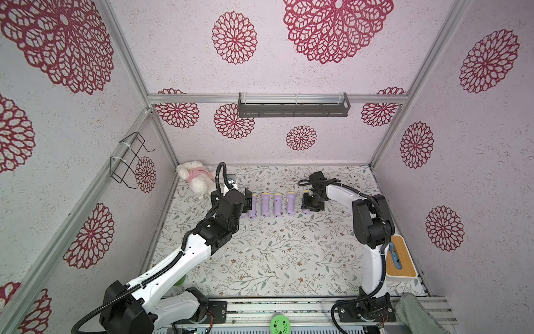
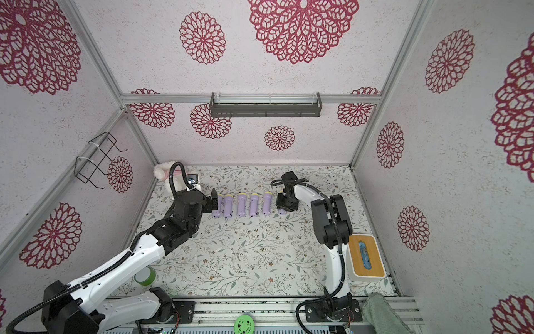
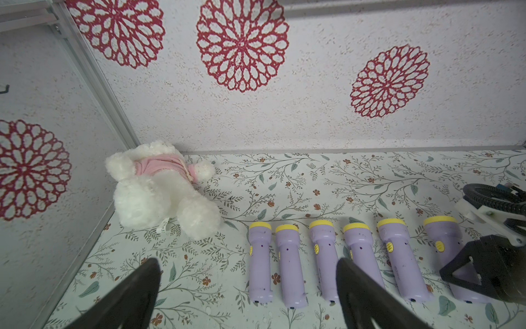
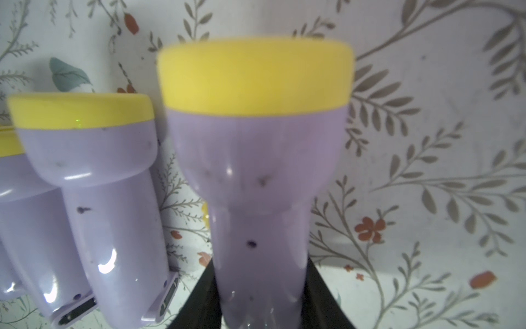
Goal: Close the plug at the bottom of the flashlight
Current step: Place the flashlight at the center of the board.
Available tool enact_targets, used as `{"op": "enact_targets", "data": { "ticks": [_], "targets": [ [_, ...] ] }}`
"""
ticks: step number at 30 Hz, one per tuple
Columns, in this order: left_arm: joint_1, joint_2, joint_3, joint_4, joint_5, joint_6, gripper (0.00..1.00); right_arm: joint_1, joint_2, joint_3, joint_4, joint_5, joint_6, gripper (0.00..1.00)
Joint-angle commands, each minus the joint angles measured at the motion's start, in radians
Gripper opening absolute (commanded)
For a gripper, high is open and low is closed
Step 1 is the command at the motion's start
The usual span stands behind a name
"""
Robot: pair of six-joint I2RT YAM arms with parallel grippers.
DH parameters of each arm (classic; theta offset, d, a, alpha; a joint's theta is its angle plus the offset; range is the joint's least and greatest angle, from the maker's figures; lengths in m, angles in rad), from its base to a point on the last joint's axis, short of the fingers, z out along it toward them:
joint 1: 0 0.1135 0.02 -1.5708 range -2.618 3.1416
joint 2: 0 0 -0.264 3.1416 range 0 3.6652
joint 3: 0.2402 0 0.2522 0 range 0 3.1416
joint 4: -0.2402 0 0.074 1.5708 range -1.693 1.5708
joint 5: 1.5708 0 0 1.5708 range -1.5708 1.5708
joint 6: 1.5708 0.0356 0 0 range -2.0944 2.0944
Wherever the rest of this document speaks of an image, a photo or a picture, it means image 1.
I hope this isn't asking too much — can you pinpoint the purple flashlight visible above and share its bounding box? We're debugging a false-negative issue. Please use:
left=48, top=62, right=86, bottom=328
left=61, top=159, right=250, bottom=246
left=273, top=193, right=283, bottom=218
left=301, top=190, right=312, bottom=215
left=261, top=192, right=271, bottom=217
left=286, top=191, right=296, bottom=216
left=248, top=194, right=257, bottom=219

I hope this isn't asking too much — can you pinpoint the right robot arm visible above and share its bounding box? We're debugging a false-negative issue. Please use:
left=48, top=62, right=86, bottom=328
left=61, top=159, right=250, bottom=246
left=298, top=171, right=396, bottom=333

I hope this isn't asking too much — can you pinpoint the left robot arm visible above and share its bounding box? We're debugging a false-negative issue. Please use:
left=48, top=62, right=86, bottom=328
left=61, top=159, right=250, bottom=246
left=71, top=183, right=252, bottom=333

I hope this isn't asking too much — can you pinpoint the white plush toy pink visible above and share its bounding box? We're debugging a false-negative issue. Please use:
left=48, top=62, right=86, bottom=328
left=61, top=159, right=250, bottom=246
left=177, top=161, right=216, bottom=198

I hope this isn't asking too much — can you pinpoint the green tape roll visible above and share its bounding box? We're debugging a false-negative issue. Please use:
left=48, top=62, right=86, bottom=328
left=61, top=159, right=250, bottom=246
left=174, top=276, right=186, bottom=287

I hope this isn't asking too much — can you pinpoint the green round disc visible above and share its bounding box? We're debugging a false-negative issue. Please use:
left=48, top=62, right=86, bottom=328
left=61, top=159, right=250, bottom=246
left=270, top=314, right=291, bottom=334

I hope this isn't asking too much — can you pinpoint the green cloth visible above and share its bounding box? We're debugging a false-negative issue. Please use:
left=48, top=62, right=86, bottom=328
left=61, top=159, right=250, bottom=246
left=395, top=293, right=449, bottom=334

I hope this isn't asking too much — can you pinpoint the black wall shelf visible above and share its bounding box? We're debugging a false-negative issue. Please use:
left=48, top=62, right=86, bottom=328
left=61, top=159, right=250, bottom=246
left=237, top=93, right=351, bottom=118

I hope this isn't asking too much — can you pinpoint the black wire wall rack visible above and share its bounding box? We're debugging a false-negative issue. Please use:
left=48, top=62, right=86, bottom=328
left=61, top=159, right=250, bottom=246
left=109, top=132, right=157, bottom=193

